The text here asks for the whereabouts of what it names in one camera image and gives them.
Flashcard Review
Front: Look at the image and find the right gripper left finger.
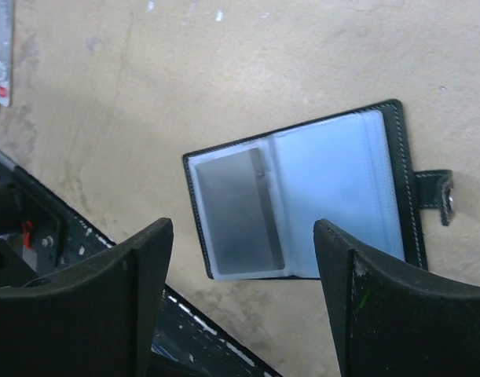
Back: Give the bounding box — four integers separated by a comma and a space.
0, 218, 174, 376

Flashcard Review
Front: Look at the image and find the black leather card holder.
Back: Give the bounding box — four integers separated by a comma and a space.
182, 99, 455, 280

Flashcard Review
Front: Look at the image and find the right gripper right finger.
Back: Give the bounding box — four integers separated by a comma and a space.
313, 220, 480, 376

